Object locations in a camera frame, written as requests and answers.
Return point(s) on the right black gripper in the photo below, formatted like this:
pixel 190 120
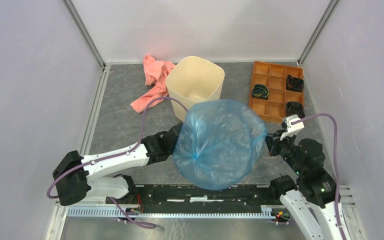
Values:
pixel 273 140

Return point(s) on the blue plastic trash bag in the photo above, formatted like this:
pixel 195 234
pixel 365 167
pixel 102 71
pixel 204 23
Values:
pixel 219 144

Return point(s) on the beige trash bin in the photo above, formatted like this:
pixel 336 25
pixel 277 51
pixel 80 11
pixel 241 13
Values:
pixel 194 80

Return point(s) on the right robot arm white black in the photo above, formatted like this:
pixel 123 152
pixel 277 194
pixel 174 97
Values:
pixel 312 199

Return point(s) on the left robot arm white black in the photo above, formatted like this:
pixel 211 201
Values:
pixel 78 177

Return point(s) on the black bag roll bottom right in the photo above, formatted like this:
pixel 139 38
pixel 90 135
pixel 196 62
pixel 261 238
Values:
pixel 295 108

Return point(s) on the black bag roll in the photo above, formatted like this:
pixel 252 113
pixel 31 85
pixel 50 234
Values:
pixel 260 91
pixel 295 108
pixel 294 84

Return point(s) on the black bag roll left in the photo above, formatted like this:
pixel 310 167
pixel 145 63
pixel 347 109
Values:
pixel 260 91

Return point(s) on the black bag roll top right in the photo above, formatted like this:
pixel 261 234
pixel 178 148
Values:
pixel 294 84

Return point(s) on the pink cloth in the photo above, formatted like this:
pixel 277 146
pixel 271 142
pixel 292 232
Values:
pixel 156 73

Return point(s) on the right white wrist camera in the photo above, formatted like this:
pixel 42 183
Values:
pixel 291 125

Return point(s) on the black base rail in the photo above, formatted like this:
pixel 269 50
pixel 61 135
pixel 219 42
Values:
pixel 190 199

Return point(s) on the white slotted cable duct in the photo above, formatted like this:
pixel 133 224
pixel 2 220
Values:
pixel 114 212

